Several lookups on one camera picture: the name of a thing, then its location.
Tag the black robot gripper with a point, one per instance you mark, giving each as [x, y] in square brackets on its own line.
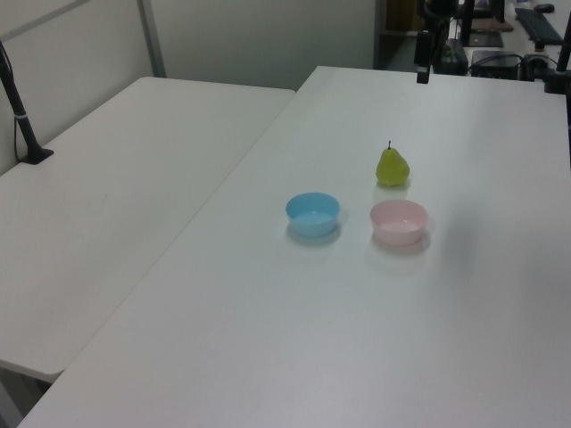
[435, 10]

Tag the green pear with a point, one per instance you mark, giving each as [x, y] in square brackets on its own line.
[392, 168]

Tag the pink plastic bowl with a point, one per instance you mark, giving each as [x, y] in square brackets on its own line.
[398, 222]

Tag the blue plastic bowl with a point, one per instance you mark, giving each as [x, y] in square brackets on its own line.
[312, 215]

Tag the black monitor stand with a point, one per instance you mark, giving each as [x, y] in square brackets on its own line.
[477, 31]

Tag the brown wooden board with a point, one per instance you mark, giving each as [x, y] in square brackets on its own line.
[490, 24]

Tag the black electronics box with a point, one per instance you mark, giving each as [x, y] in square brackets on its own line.
[495, 63]

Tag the black keyboard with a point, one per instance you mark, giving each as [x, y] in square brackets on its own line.
[538, 24]

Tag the black computer mouse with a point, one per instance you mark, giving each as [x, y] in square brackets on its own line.
[543, 7]

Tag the black clamped camera stand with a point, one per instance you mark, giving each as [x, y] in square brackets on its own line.
[560, 67]

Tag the black camera stand with base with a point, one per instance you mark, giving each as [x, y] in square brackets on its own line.
[18, 111]

